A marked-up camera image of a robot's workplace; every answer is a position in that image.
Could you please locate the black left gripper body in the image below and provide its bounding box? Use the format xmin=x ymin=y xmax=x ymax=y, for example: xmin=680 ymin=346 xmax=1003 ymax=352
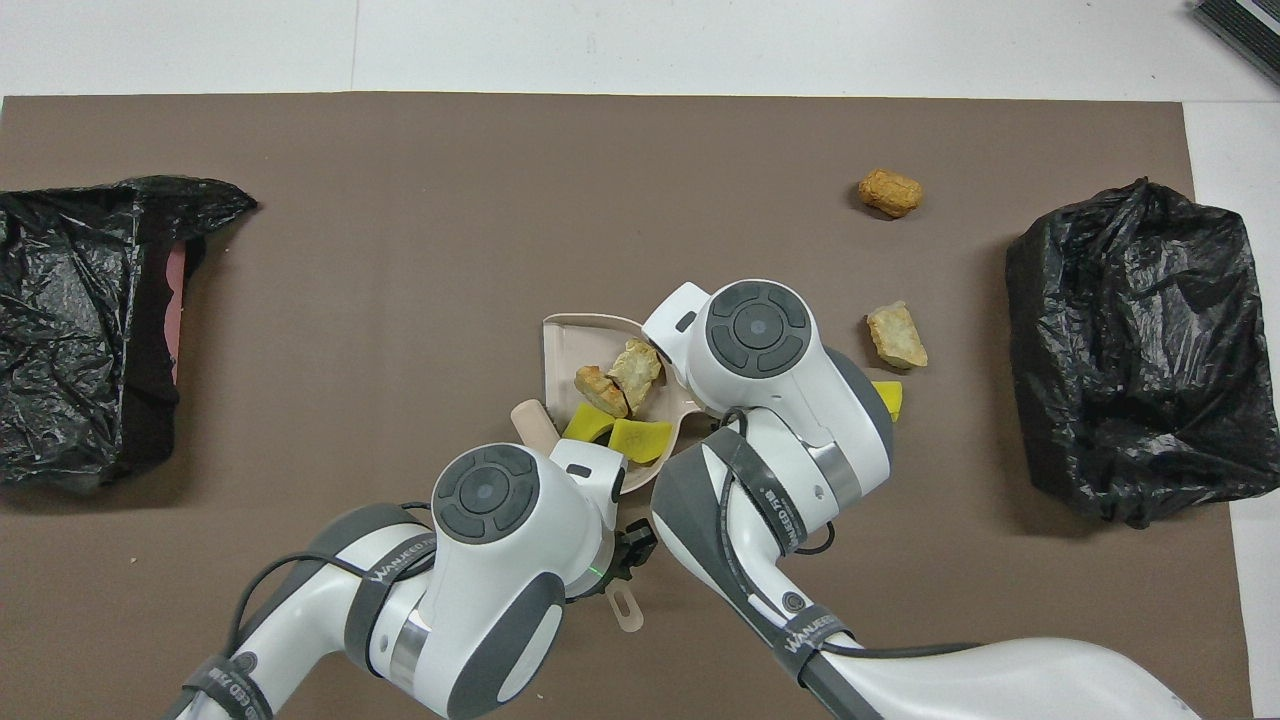
xmin=588 ymin=520 xmax=661 ymax=601

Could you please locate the striped orange croissant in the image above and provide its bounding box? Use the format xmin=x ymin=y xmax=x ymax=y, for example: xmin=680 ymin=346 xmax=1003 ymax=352
xmin=574 ymin=365 xmax=631 ymax=419

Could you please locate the pale bread chunk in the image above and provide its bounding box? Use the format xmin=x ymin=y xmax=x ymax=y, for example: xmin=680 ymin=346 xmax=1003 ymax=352
xmin=608 ymin=338 xmax=664 ymax=411
xmin=866 ymin=301 xmax=929 ymax=370

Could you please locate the beige plastic dustpan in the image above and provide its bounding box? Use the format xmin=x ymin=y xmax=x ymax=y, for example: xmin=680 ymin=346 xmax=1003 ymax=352
xmin=541 ymin=312 xmax=706 ymax=496

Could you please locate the brown fried nugget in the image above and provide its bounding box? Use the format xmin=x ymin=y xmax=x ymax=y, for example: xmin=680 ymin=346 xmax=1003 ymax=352
xmin=858 ymin=168 xmax=924 ymax=219

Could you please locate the pink plastic bin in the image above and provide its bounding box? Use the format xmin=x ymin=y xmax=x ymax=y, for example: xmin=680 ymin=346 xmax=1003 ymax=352
xmin=165 ymin=240 xmax=189 ymax=386

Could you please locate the black trash bag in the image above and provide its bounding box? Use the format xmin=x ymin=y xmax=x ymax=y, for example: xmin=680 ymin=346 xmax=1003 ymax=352
xmin=0 ymin=176 xmax=259 ymax=493
xmin=1006 ymin=178 xmax=1280 ymax=528

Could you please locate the brown table mat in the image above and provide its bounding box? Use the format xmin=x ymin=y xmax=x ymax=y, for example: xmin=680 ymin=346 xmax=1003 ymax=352
xmin=0 ymin=93 xmax=1256 ymax=720

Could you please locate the dark ribbed device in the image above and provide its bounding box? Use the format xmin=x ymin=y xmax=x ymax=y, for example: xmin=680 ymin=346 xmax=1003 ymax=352
xmin=1192 ymin=0 xmax=1280 ymax=86

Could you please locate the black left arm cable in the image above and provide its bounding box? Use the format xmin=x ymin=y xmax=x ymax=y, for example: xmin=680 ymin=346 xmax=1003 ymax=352
xmin=235 ymin=500 xmax=441 ymax=651

